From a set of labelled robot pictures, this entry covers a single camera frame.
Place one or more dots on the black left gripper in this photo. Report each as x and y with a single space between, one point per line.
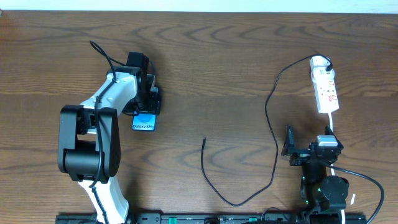
149 104

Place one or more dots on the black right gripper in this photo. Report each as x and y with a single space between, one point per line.
304 154

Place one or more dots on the blue Galaxy smartphone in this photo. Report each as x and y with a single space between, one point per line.
144 122

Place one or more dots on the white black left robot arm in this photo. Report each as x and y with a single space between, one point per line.
89 148

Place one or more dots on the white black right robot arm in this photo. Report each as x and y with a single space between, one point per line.
324 194

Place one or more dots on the white power strip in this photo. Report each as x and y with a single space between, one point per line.
322 75

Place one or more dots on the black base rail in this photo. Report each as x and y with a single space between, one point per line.
273 217

